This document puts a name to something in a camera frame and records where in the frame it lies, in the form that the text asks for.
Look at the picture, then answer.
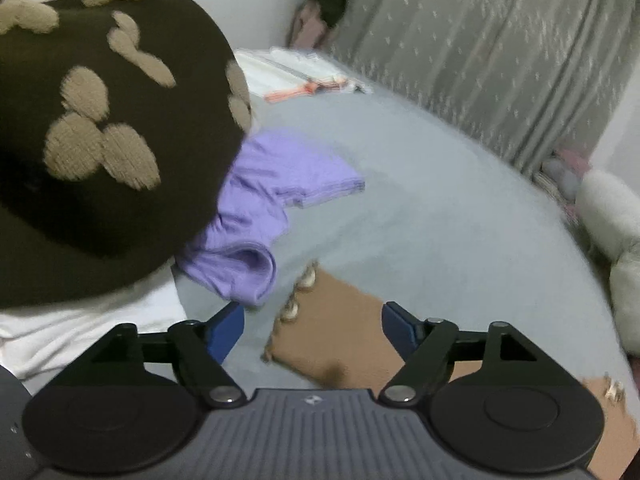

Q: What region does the pink grey cloth bundle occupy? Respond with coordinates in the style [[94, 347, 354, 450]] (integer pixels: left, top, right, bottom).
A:
[[535, 147, 593, 211]]

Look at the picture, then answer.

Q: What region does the cream plush toy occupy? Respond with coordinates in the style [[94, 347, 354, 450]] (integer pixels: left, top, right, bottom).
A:
[[575, 170, 640, 346]]

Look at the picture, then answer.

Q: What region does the purple t-shirt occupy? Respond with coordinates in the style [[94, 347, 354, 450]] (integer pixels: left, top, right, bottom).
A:
[[175, 127, 367, 308]]

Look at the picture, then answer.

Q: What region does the brown ribbed sweater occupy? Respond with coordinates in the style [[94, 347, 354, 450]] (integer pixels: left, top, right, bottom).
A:
[[262, 260, 633, 480]]

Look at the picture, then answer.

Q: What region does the open book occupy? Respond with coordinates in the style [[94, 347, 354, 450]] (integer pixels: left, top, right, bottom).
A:
[[235, 46, 373, 105]]

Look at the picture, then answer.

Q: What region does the pink hanging garment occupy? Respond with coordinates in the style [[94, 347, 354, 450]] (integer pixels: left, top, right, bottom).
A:
[[287, 0, 333, 51]]

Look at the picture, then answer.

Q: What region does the dark brown patterned sweater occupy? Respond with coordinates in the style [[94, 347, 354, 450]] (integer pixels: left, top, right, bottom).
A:
[[0, 0, 257, 308]]

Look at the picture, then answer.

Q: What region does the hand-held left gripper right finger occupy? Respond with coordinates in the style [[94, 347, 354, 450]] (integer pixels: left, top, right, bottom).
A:
[[379, 301, 556, 407]]

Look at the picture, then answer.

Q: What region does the grey star print curtain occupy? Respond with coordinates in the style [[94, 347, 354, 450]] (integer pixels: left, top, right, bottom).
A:
[[325, 0, 640, 181]]

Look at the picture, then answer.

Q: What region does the white cloth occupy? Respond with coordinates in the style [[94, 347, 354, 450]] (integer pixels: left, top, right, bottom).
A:
[[0, 260, 188, 396]]

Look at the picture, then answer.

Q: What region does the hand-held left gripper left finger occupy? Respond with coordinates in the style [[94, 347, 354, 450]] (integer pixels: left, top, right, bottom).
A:
[[55, 301, 247, 408]]

